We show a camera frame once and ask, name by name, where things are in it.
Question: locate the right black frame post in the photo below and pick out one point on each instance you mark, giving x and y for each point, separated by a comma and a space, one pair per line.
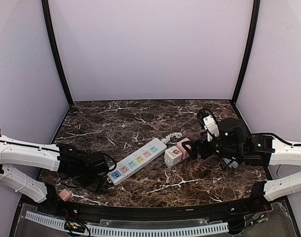
247, 51

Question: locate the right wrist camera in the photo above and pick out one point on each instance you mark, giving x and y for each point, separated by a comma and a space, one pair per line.
209, 123

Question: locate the white cube socket adapter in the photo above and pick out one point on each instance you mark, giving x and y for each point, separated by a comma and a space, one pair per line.
172, 156

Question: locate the white multicolour power strip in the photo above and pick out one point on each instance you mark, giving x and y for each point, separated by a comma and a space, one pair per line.
134, 162

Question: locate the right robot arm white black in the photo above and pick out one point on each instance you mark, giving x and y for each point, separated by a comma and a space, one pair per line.
230, 140

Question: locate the pink plug adapter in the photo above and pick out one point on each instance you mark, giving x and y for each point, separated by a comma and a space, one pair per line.
65, 195

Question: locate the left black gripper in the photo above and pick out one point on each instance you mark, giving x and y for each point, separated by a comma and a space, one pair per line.
92, 182

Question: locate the left black frame post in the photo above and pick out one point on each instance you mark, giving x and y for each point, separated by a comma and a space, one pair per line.
55, 51

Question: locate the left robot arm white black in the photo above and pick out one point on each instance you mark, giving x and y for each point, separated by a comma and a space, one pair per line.
62, 158

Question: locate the small circuit board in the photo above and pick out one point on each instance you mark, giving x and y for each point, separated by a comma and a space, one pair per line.
74, 227

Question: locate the black front rail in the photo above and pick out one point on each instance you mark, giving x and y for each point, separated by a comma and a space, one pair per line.
226, 211

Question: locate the black frame post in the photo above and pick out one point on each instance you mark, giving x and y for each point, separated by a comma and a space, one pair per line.
247, 51
55, 51

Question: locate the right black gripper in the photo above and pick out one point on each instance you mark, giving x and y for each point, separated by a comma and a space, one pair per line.
203, 148

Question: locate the slotted grey cable duct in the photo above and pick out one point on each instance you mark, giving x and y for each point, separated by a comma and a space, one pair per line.
111, 228

